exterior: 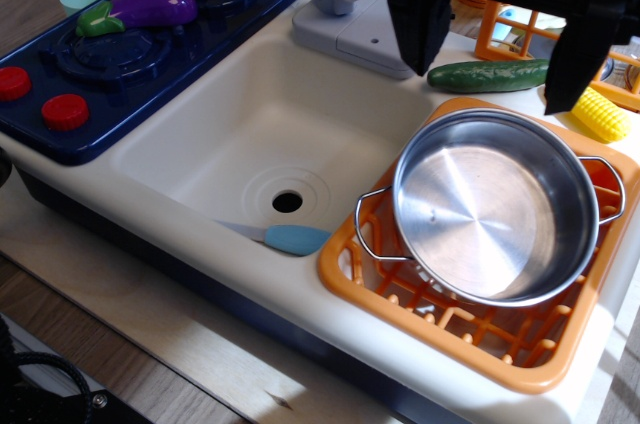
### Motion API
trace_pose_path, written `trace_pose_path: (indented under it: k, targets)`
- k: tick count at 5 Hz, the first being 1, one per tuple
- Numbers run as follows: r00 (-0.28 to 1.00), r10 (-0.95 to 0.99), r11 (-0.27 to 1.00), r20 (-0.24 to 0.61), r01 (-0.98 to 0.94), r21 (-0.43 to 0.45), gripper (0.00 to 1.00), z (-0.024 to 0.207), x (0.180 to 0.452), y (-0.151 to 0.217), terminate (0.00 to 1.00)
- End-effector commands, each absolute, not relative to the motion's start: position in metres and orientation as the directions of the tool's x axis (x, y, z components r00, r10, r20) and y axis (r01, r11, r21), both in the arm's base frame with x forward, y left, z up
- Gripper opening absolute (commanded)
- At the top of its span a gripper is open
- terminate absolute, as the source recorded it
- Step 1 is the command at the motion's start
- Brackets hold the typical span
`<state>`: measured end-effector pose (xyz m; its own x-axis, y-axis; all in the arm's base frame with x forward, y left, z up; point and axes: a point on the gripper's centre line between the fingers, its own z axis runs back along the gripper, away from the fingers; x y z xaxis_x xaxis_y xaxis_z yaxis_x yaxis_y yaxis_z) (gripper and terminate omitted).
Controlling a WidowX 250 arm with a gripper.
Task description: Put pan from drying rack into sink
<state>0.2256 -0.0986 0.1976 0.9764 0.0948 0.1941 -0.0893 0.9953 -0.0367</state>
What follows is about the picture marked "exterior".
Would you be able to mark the stainless steel pan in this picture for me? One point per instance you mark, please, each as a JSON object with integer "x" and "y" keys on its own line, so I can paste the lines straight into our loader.
{"x": 494, "y": 208}

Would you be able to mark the white toy sink unit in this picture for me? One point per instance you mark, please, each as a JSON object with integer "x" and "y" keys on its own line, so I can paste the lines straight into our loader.
{"x": 280, "y": 135}

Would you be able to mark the orange drying rack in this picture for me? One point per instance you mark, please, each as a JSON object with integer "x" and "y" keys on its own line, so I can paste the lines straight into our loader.
{"x": 528, "y": 350}

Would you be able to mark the green toy cucumber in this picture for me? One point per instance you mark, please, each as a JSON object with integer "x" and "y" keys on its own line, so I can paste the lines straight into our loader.
{"x": 489, "y": 76}

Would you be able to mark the yellow toy corn cob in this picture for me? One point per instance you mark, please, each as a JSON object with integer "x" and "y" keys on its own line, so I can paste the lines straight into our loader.
{"x": 601, "y": 116}

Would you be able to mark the grey toy faucet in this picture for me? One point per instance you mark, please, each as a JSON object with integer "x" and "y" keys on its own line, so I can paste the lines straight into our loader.
{"x": 357, "y": 31}

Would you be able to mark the purple toy eggplant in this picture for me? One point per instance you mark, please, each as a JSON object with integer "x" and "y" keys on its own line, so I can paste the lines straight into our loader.
{"x": 117, "y": 16}

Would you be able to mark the dark blue toy stove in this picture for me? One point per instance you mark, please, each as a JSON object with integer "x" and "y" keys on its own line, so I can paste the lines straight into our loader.
{"x": 124, "y": 77}

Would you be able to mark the red stove knob right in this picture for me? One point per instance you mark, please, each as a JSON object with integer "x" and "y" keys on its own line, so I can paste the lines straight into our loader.
{"x": 65, "y": 112}

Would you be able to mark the red stove knob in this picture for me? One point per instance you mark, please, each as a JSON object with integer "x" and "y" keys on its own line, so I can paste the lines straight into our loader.
{"x": 15, "y": 83}
{"x": 65, "y": 112}

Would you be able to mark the red stove knob left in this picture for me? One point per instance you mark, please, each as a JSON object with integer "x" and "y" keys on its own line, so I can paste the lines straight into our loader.
{"x": 15, "y": 83}

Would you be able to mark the blue handled toy knife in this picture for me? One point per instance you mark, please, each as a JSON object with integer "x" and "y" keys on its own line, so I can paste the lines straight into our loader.
{"x": 294, "y": 240}

